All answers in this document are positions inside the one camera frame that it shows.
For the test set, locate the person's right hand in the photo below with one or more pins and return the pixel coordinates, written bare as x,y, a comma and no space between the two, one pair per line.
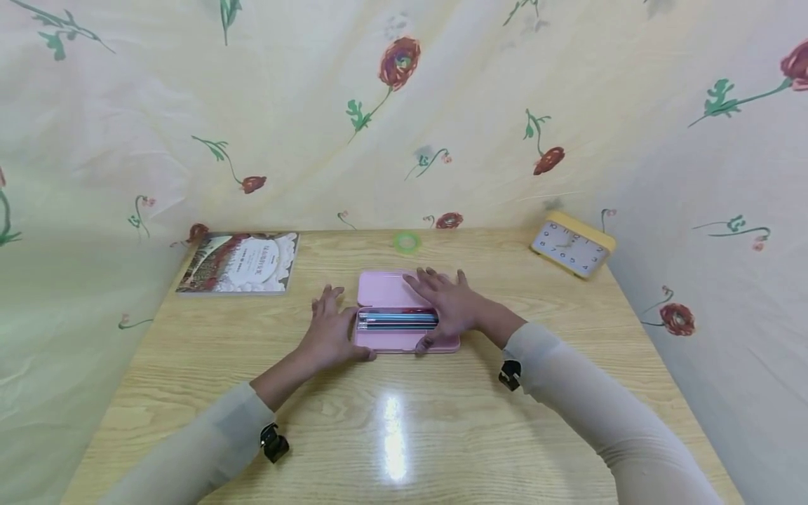
456,308

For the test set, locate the person's left hand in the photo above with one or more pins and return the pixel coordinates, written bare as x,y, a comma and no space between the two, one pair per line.
328,337

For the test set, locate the person's left fingers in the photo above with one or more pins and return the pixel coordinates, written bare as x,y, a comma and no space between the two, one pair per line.
328,300

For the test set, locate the person's right thumb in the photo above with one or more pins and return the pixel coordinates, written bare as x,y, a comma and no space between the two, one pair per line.
427,341

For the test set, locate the person's right index finger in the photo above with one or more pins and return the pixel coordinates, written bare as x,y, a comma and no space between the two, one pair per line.
418,285

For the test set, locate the person's right middle finger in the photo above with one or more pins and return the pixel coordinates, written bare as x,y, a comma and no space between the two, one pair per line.
429,278

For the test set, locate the person's right little finger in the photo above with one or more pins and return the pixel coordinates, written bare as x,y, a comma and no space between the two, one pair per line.
463,278

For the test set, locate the person's left thumb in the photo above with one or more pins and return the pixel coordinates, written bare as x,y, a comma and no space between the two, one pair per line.
364,354

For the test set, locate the person's right ring finger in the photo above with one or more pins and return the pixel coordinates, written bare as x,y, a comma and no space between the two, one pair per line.
442,278

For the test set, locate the pink pencil case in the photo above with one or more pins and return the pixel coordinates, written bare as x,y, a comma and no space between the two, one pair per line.
385,289

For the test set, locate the person's left forearm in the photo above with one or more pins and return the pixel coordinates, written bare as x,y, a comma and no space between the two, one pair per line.
221,435

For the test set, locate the person's right forearm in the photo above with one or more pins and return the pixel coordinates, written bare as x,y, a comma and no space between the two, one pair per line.
587,400

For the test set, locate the row of pens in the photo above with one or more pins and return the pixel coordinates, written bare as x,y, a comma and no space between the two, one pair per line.
398,320

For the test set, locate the green tape roll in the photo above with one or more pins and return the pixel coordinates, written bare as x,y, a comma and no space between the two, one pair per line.
406,242

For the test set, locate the black wrist band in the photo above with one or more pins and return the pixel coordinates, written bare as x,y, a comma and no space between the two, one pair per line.
274,443
510,375

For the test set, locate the book with illustrated cover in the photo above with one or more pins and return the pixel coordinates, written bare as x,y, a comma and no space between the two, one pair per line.
240,263

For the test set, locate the yellow alarm clock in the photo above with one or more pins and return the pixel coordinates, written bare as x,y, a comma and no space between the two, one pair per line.
571,245

